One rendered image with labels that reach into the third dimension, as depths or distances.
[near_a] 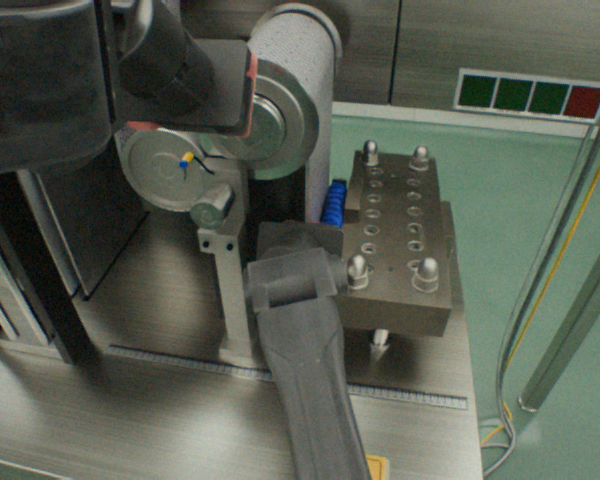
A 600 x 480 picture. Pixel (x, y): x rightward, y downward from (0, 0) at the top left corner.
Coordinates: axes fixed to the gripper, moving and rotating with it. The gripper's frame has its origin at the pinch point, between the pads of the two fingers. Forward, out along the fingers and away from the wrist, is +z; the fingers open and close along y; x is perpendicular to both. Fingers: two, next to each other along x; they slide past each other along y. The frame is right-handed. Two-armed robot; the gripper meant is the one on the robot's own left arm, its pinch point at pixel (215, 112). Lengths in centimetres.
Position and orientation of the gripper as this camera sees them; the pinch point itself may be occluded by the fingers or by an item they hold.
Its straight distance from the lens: 45.5
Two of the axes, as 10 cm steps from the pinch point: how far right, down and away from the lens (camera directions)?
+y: 9.8, 1.1, -1.3
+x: 1.1, -9.9, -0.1
